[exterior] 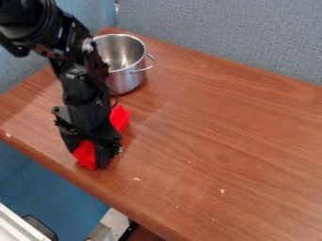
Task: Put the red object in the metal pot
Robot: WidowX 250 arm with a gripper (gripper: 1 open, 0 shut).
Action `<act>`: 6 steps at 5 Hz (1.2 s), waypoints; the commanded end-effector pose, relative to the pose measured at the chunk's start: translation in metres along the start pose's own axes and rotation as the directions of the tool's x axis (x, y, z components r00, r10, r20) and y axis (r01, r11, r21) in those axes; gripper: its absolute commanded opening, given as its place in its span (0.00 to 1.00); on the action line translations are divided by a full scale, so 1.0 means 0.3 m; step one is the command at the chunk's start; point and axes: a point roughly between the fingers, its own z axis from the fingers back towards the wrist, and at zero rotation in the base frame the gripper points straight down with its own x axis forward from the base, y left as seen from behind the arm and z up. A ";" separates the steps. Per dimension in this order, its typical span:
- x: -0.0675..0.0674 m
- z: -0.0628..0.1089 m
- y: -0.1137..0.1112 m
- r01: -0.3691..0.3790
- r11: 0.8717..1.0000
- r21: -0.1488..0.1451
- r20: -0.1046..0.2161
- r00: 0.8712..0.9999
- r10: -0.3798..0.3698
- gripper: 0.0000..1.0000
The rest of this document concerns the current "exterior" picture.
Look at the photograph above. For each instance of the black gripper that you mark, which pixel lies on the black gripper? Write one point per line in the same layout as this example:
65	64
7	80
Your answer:
85	121

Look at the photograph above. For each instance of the red plastic block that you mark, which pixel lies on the red plastic block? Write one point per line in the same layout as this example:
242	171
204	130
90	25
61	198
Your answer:
85	152

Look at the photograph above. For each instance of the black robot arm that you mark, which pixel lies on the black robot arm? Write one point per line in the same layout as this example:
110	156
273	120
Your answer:
37	26

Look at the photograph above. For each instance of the metal pot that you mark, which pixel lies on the metal pot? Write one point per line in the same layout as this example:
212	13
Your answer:
125	53

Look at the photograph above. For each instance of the white radiator panel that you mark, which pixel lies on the white radiator panel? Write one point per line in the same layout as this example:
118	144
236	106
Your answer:
15	229

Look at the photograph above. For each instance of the white table leg bracket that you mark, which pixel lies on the white table leg bracket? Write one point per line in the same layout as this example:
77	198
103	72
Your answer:
111	227

